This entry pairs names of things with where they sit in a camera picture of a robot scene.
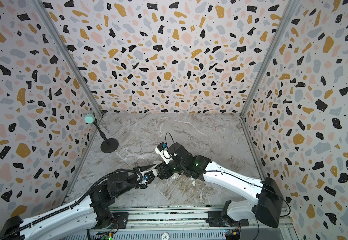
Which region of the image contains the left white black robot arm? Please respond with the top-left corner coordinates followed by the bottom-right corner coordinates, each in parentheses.
top-left (0, 162), bottom-right (172, 240)

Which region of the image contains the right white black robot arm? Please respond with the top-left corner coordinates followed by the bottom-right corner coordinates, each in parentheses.
top-left (155, 143), bottom-right (284, 228)

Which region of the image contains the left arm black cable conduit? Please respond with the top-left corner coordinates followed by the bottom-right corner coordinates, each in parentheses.
top-left (0, 169), bottom-right (145, 240)

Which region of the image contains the poker chip 500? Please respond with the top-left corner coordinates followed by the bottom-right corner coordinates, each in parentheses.
top-left (161, 232), bottom-right (170, 240)

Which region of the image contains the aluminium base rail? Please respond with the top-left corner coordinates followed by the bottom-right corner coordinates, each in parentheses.
top-left (59, 206), bottom-right (298, 240)

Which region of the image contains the mint green microphone on stand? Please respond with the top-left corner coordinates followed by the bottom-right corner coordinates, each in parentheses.
top-left (84, 114), bottom-right (119, 154)

